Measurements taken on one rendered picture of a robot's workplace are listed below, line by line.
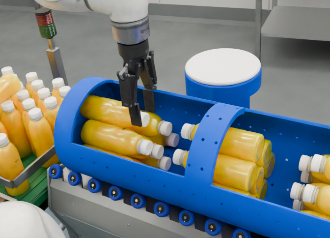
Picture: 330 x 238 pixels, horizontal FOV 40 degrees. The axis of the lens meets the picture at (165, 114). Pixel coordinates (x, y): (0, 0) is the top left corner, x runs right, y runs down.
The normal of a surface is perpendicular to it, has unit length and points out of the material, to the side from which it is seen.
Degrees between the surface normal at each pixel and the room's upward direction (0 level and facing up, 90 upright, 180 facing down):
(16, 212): 6
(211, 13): 76
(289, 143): 89
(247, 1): 90
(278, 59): 0
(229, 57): 0
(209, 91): 90
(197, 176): 67
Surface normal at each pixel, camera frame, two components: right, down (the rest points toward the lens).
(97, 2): -0.43, 0.63
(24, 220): -0.07, -0.81
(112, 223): -0.50, 0.21
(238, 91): 0.32, 0.50
